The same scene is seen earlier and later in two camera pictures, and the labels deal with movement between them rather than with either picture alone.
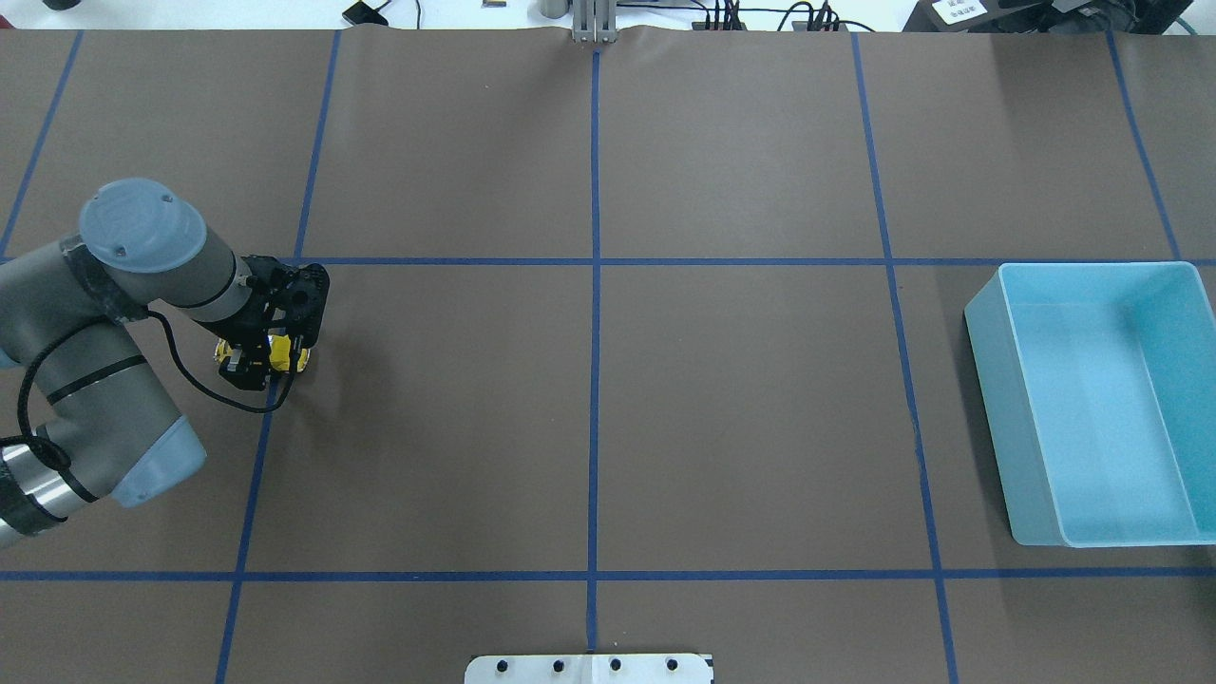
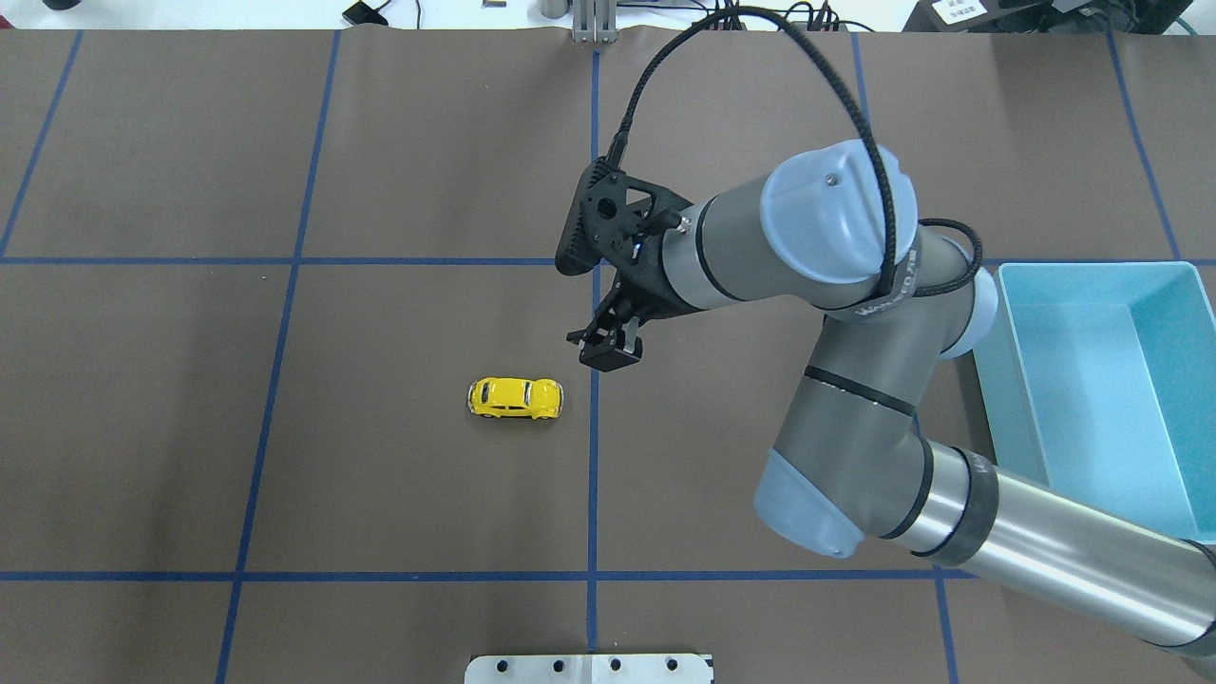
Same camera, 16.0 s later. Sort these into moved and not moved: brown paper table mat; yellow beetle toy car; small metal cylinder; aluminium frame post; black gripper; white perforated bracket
Moved: yellow beetle toy car; black gripper
Not moved: small metal cylinder; aluminium frame post; brown paper table mat; white perforated bracket
